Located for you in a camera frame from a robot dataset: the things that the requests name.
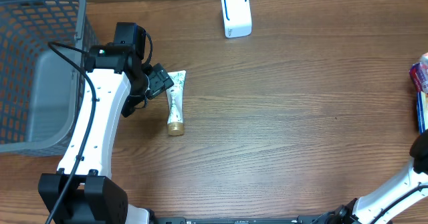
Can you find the white gold cosmetic tube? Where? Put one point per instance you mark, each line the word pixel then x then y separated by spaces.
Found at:
pixel 175 122

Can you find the small orange white packet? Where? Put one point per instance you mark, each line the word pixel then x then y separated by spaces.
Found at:
pixel 424 58

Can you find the red purple snack pack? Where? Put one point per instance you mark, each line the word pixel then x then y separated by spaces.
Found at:
pixel 418 74

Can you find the yellow white snack bag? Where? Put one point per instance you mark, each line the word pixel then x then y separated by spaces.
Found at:
pixel 422 111

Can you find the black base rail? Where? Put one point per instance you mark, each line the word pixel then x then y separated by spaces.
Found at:
pixel 302 219

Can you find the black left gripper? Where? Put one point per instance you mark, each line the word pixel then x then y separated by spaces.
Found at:
pixel 160 79

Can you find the grey plastic shopping basket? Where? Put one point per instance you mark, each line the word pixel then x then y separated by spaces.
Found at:
pixel 41 94

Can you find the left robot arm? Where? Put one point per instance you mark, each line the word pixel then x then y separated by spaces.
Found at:
pixel 118 80

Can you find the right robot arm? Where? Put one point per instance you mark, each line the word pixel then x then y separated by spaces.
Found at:
pixel 394 196

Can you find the white barcode scanner stand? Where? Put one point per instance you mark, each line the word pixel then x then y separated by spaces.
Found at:
pixel 237 19

